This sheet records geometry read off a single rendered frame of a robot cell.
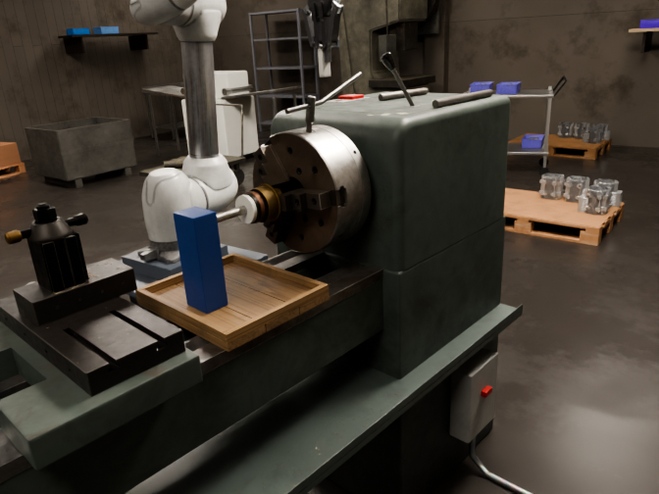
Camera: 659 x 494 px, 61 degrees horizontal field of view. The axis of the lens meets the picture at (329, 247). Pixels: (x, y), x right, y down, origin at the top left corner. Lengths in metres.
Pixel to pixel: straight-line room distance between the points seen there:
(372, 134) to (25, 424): 0.96
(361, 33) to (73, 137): 3.76
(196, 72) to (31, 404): 1.21
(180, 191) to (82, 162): 5.14
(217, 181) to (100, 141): 5.13
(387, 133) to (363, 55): 6.39
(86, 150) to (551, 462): 5.88
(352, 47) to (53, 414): 7.20
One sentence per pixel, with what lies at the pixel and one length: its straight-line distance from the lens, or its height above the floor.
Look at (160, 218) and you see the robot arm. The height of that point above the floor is 0.94.
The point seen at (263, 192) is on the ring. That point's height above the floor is 1.11.
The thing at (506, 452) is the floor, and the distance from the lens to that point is 2.27.
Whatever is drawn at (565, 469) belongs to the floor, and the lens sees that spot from 2.25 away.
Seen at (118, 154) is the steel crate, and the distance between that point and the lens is 7.17.
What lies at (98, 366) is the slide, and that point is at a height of 0.97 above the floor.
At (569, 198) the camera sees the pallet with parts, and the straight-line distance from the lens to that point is 4.78.
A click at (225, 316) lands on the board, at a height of 0.89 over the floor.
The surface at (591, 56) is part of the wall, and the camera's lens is 7.87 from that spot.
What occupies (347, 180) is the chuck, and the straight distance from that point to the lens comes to 1.35.
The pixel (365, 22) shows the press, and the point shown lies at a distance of 7.74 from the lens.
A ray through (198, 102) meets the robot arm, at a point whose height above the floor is 1.27.
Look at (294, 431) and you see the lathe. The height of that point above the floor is 0.54.
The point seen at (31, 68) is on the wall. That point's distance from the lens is 9.41.
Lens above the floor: 1.45
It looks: 21 degrees down
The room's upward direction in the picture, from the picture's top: 3 degrees counter-clockwise
